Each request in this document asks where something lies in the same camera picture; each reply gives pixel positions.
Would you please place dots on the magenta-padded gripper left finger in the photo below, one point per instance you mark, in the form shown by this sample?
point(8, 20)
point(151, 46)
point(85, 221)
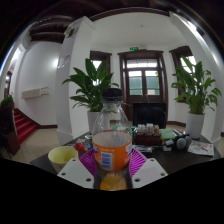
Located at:
point(75, 173)

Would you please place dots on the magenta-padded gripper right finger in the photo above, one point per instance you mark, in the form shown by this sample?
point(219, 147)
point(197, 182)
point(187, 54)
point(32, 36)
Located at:
point(148, 173)

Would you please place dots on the orange drink bottle black cap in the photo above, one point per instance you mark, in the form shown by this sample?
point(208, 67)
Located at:
point(111, 150)

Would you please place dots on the pale yellow mug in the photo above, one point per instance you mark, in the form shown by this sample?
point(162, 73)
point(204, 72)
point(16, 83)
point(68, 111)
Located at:
point(61, 156)

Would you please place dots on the small red ball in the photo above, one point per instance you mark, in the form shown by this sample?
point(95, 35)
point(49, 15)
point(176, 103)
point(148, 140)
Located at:
point(79, 147)

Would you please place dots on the brown box of white cups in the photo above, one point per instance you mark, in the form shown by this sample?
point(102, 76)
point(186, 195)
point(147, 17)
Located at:
point(148, 136)

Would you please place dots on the green cloth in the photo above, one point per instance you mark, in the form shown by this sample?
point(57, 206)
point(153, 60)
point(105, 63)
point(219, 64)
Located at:
point(167, 134)

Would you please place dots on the grey round speaker pair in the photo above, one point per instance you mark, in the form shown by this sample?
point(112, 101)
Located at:
point(182, 142)

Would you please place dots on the white printed magazine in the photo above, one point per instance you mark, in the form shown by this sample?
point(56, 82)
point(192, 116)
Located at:
point(200, 148)

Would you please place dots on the black chair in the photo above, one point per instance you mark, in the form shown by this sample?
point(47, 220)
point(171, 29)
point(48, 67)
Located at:
point(150, 115)

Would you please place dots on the red carpeted staircase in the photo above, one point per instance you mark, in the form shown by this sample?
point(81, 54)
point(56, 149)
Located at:
point(25, 126)

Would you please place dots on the potted plant in white pot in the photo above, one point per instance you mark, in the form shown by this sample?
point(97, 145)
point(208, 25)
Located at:
point(196, 90)
point(91, 86)

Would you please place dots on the dark wooden double door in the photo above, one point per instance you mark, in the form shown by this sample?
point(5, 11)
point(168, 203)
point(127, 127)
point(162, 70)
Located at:
point(143, 83)

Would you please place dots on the small green plant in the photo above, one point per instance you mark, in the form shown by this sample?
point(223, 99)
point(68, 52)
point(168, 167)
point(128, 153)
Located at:
point(7, 100)

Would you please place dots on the dark-framed window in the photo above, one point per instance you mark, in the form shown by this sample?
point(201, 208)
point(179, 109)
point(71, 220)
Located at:
point(186, 61)
point(98, 63)

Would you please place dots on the green exit sign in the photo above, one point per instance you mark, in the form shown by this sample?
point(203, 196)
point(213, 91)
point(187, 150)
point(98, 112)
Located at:
point(133, 48)

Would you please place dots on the white wall-mounted unit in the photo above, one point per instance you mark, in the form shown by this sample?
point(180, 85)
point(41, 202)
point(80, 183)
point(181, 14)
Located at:
point(35, 92)

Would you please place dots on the glowing wall lamp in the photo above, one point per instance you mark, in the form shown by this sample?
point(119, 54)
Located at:
point(56, 62)

